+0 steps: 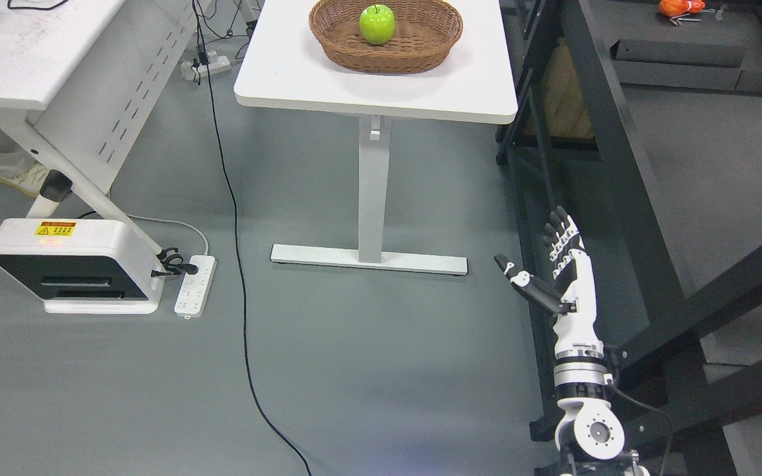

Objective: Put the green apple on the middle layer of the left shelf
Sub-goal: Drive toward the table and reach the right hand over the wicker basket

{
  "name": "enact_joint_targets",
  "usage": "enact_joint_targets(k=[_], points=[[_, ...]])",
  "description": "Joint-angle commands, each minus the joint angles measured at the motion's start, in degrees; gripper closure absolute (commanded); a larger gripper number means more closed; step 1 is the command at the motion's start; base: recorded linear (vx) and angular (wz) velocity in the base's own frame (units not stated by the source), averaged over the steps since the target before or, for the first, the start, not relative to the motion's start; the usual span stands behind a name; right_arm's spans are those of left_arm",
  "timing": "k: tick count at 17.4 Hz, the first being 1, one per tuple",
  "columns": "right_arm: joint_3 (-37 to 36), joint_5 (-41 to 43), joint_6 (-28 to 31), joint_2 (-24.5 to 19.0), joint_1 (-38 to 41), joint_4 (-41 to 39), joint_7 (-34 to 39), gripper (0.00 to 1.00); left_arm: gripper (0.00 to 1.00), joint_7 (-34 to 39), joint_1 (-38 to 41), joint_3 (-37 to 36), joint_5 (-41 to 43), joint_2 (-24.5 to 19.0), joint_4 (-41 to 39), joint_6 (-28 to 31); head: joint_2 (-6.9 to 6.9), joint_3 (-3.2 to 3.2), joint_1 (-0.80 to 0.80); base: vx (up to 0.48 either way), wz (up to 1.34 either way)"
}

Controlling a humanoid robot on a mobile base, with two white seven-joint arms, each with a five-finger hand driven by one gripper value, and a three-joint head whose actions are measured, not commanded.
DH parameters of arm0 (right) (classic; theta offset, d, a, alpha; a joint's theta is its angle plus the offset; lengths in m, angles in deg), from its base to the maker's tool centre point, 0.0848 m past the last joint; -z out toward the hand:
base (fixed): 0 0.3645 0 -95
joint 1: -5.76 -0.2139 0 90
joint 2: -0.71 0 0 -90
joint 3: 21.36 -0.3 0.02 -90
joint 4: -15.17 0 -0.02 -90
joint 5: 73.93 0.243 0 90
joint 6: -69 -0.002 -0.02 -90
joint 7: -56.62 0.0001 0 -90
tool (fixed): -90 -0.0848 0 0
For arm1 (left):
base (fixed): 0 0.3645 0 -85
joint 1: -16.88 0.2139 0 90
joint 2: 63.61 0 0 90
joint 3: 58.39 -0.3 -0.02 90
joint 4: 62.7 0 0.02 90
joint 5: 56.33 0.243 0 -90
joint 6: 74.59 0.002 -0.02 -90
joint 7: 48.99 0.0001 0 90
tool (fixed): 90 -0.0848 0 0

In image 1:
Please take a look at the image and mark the person's shoe and trouser leg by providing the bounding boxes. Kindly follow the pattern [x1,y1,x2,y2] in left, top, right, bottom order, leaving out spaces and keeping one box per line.
[0,129,49,198]

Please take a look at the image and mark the white desk with perforated panel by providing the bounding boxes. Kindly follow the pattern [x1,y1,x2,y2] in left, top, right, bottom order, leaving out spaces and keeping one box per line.
[0,1,194,253]

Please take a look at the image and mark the long black floor cable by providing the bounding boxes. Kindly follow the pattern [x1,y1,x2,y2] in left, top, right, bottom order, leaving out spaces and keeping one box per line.
[192,0,312,476]

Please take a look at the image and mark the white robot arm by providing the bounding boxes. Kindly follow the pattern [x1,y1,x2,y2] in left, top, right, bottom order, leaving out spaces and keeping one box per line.
[533,346,650,475]

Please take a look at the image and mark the brown wicker basket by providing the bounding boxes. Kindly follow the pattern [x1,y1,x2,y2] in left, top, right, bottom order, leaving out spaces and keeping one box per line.
[308,1,464,73]

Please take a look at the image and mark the white pedestal table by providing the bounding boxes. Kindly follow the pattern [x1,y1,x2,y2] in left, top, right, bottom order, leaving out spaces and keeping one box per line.
[233,1,518,275]

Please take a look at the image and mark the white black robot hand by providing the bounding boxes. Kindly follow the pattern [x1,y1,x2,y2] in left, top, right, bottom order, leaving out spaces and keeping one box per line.
[493,206,605,359]

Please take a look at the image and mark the green apple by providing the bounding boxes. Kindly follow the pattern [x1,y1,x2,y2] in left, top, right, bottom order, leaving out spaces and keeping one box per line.
[358,4,396,46]

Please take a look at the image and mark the white box device warning label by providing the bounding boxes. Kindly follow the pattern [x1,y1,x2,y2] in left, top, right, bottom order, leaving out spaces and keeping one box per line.
[0,219,164,314]

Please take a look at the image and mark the white power strip near device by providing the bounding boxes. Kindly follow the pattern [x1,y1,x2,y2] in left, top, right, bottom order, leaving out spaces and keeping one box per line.
[173,255,217,319]

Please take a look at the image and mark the black metal shelf rack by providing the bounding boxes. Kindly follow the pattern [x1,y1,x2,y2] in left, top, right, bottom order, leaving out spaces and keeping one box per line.
[502,1,762,475]

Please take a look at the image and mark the white power strip far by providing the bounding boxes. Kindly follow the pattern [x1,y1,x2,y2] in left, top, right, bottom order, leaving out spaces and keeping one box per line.
[179,56,232,81]

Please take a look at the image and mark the orange object on shelf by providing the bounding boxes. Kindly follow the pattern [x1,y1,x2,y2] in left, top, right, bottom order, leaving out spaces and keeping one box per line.
[658,0,706,18]

